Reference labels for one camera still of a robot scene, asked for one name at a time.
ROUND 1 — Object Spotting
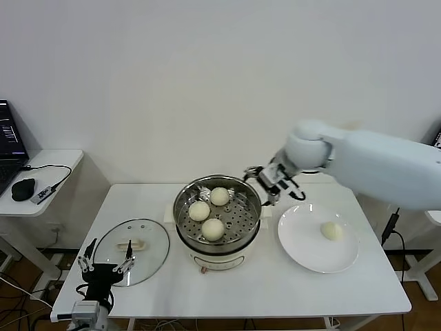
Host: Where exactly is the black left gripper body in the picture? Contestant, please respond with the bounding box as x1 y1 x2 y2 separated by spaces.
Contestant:
81 263 122 301

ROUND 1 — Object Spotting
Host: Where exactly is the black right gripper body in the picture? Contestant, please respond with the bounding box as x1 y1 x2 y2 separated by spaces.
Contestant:
271 173 296 199

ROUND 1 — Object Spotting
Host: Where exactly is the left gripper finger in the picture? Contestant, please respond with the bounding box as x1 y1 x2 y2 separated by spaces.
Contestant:
111 239 136 274
78 237 98 274

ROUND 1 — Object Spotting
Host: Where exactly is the glass lid cream handle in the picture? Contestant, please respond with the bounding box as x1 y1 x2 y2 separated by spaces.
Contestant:
92 218 171 286

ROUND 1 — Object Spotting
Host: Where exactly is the white steamed baozi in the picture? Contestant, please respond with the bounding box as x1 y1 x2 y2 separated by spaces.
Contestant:
320 221 345 241
201 218 224 241
187 201 211 221
209 187 230 207

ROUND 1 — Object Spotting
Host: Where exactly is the stainless steel steamer basket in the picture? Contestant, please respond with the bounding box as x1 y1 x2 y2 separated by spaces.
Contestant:
172 175 263 246

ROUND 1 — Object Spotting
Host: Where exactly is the white round plate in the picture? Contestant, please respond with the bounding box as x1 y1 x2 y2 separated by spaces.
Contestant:
277 204 360 274

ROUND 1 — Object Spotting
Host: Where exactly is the cream electric cooker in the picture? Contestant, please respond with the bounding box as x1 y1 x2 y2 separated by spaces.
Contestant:
161 198 274 275

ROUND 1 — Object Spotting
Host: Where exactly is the grey usb device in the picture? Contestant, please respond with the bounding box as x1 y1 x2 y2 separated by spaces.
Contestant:
30 185 59 205

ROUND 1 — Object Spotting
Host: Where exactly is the black computer mouse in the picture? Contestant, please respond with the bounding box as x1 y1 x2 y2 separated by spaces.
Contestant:
11 178 37 202

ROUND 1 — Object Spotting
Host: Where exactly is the white side table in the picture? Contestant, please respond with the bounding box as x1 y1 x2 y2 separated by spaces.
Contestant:
401 209 441 301
0 150 85 282

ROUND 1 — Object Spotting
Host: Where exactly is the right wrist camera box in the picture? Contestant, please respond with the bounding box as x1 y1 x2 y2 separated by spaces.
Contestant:
258 168 278 190

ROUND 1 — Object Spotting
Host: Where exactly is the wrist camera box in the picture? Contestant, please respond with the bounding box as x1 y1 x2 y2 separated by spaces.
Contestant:
258 168 278 190
71 300 101 325

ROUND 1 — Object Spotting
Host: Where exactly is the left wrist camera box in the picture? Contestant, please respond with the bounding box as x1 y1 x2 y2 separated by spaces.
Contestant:
71 300 101 325

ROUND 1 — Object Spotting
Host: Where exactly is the white floor cable bundle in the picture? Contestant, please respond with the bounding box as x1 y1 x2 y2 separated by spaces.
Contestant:
151 319 185 331

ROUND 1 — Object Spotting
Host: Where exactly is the thin black usb cable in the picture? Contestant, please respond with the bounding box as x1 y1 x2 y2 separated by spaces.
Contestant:
20 164 72 190

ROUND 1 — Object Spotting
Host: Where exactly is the black cable with adapter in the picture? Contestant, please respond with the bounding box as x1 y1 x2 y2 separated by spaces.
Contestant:
380 206 406 280

